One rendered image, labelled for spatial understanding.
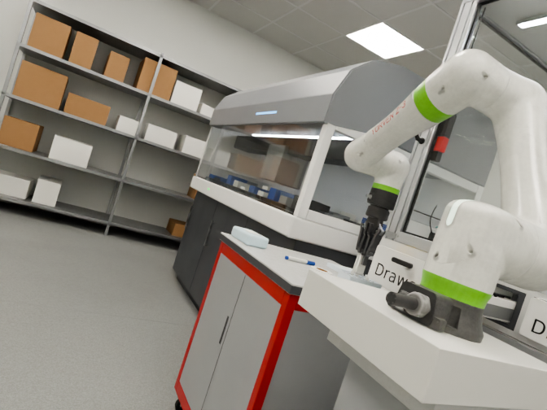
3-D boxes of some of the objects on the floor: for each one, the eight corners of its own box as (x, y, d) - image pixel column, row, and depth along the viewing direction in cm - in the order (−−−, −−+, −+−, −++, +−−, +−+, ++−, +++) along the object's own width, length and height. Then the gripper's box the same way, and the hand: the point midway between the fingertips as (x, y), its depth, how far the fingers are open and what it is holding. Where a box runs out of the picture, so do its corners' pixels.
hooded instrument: (233, 398, 189) (352, 34, 183) (161, 272, 353) (223, 79, 348) (409, 406, 244) (505, 127, 239) (277, 294, 409) (331, 128, 404)
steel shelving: (-33, 204, 367) (31, -7, 361) (-21, 197, 410) (37, 8, 405) (295, 276, 532) (342, 133, 526) (278, 266, 575) (322, 133, 569)
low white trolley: (207, 543, 111) (292, 284, 109) (164, 405, 166) (220, 231, 164) (363, 521, 138) (434, 313, 135) (282, 409, 193) (331, 259, 190)
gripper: (360, 202, 142) (339, 265, 143) (381, 207, 129) (357, 276, 129) (378, 207, 144) (356, 270, 145) (400, 213, 131) (377, 282, 132)
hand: (360, 263), depth 137 cm, fingers closed, pressing on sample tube
